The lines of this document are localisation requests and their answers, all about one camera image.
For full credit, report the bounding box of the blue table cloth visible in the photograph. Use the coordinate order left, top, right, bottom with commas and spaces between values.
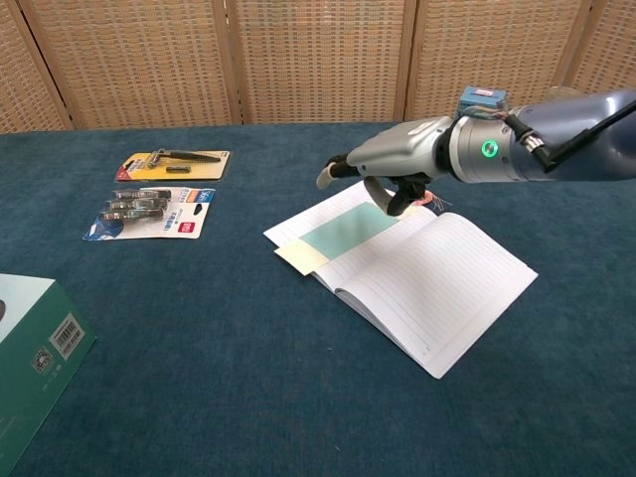
0, 114, 636, 477

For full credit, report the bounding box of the yellow razor blister pack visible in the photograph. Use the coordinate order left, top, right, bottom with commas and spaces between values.
114, 147, 232, 182

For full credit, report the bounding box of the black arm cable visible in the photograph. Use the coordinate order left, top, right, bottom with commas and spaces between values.
506, 98, 636, 174

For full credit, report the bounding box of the green conference speaker box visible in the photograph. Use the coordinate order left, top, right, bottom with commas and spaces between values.
0, 273, 98, 477

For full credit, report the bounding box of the woven bamboo screen panel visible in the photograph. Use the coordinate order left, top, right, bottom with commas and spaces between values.
17, 0, 244, 131
213, 0, 418, 125
0, 0, 75, 134
399, 0, 595, 123
563, 0, 636, 96

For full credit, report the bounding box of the small blue speaker box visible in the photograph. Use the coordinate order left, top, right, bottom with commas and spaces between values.
457, 85, 511, 120

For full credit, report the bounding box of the open white lined notebook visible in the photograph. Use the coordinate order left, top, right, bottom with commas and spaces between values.
262, 179, 540, 381

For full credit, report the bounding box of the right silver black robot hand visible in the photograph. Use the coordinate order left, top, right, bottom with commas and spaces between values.
316, 116, 451, 218

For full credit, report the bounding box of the cream and teal card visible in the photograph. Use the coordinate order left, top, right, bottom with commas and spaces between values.
273, 191, 451, 276

